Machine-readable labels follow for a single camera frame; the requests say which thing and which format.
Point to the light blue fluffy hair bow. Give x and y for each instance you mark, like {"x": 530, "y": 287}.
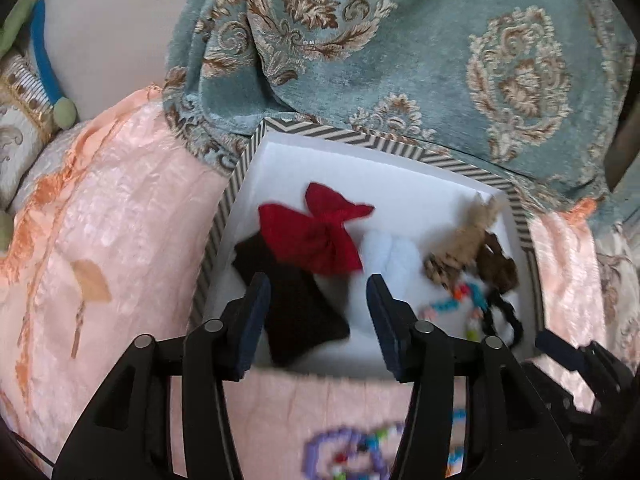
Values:
{"x": 395, "y": 260}

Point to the tan furry hair bow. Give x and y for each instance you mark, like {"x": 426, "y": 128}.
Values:
{"x": 470, "y": 235}

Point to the striped box with white inside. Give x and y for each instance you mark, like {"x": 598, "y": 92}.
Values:
{"x": 300, "y": 175}

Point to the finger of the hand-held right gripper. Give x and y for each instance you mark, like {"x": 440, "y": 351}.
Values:
{"x": 562, "y": 350}

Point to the dark brown hair scrunchie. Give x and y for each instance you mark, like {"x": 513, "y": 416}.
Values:
{"x": 497, "y": 265}

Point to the floral embroidered cushion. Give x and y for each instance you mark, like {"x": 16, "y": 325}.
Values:
{"x": 17, "y": 135}

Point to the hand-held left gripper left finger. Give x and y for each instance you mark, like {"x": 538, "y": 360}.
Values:
{"x": 252, "y": 330}

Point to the teal damask curtain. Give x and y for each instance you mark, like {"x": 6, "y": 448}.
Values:
{"x": 400, "y": 50}

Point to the green and blue plush toy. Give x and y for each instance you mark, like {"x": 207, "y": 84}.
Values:
{"x": 42, "y": 55}

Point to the beige sofa backrest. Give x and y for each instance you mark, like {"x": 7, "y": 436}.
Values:
{"x": 120, "y": 25}

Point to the floral beige cloth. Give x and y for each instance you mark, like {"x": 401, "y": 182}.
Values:
{"x": 620, "y": 300}

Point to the pink textured blanket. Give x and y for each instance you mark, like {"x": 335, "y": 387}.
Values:
{"x": 125, "y": 210}

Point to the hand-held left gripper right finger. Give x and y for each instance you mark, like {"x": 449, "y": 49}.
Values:
{"x": 385, "y": 330}

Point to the black fabric hair bow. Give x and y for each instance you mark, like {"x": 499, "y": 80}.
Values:
{"x": 300, "y": 310}

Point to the red fabric hair bow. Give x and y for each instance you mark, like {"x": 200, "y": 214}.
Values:
{"x": 310, "y": 240}

